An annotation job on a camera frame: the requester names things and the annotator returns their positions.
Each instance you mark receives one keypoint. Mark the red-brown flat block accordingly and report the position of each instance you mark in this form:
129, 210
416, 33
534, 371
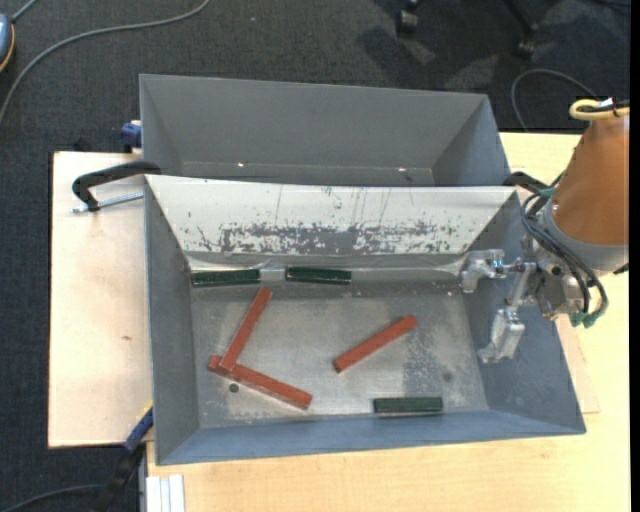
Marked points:
272, 386
246, 330
375, 343

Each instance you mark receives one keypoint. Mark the grey metal bin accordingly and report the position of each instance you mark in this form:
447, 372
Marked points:
310, 325

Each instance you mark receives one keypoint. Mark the dark green flat block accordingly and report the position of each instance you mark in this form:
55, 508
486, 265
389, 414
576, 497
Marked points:
408, 405
318, 276
225, 278

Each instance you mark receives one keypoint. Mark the pale wood flat board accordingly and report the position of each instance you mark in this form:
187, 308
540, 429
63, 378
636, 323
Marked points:
97, 300

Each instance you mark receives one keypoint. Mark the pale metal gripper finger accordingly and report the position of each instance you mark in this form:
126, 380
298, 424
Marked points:
505, 335
477, 267

